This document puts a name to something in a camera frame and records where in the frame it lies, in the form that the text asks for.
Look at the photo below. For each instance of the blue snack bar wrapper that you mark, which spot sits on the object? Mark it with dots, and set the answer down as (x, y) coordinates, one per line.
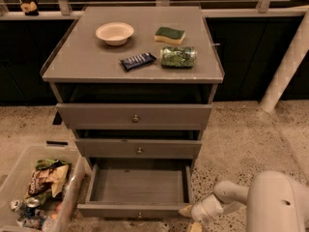
(138, 61)

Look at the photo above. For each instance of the clear plastic bin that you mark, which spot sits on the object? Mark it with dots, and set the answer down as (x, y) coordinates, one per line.
(16, 185)

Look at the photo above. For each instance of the grey drawer cabinet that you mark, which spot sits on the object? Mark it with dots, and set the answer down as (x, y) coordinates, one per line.
(87, 70)

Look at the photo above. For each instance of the white diagonal post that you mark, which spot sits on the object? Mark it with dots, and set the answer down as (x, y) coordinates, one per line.
(297, 50)

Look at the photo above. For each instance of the small yellow black object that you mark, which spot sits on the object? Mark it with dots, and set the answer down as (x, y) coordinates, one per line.
(29, 8)

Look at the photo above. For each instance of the green snack bag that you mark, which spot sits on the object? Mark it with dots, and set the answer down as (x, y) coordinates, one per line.
(44, 164)

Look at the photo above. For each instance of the grey drawer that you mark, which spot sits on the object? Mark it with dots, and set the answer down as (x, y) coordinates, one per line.
(138, 148)
(138, 188)
(134, 116)

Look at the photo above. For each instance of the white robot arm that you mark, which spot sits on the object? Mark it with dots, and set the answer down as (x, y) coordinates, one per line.
(274, 202)

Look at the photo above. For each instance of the grey bottom drawer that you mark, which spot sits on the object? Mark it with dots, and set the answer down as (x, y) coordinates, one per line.
(138, 188)

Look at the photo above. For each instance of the blue soda can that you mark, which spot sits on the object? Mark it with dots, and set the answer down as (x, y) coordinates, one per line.
(32, 206)

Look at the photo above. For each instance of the grey middle drawer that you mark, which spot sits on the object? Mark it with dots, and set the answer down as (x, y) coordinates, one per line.
(138, 148)

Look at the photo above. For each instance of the green yellow sponge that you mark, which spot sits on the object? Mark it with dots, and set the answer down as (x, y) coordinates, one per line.
(169, 35)

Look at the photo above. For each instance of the grey top drawer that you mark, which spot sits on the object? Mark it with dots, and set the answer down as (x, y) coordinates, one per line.
(134, 116)

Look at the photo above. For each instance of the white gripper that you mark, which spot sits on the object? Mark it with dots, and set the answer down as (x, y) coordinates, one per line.
(200, 212)

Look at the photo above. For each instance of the crushed silver can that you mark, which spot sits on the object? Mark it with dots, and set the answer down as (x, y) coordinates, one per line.
(16, 205)

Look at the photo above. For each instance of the brown chip bag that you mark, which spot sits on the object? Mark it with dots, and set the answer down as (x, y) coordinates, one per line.
(50, 178)

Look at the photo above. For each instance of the white paper bowl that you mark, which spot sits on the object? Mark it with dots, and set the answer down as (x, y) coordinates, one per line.
(115, 33)

